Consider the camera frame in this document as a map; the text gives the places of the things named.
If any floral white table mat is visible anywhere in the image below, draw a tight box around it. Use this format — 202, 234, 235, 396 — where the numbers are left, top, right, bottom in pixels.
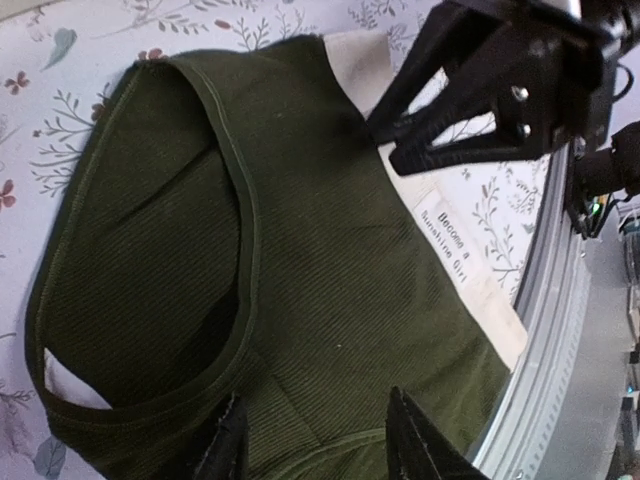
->
1, 1, 548, 479

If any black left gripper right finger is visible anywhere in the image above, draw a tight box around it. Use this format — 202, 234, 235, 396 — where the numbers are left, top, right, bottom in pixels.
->
387, 387, 487, 480

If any dark green underwear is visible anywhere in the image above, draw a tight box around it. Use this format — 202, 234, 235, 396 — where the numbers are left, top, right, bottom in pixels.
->
25, 31, 526, 479

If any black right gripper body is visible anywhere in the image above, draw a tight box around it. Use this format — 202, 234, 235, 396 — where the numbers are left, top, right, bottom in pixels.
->
450, 1, 639, 157

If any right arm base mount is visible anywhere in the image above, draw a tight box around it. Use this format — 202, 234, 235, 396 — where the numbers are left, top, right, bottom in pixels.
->
564, 121, 639, 239

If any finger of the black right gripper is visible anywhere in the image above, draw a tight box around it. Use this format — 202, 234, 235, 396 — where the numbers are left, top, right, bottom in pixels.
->
388, 107, 540, 176
366, 4, 506, 146

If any aluminium front rail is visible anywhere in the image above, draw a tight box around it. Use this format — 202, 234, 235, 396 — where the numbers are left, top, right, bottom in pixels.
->
472, 144, 640, 480

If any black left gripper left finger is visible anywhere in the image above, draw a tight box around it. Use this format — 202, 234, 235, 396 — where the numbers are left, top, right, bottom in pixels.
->
193, 394, 249, 480

